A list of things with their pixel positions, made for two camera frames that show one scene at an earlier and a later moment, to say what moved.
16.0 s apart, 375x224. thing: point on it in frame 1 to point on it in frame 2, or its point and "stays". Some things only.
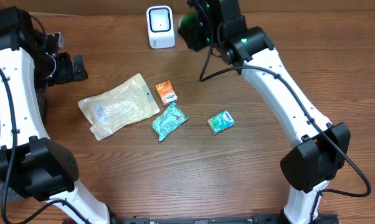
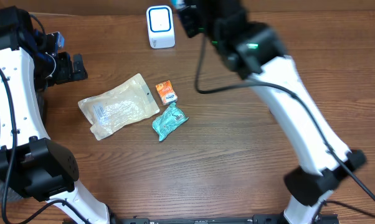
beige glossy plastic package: (126, 104) stays
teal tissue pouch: (170, 120) stays
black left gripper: (67, 73) stays
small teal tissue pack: (221, 122) to (179, 4)
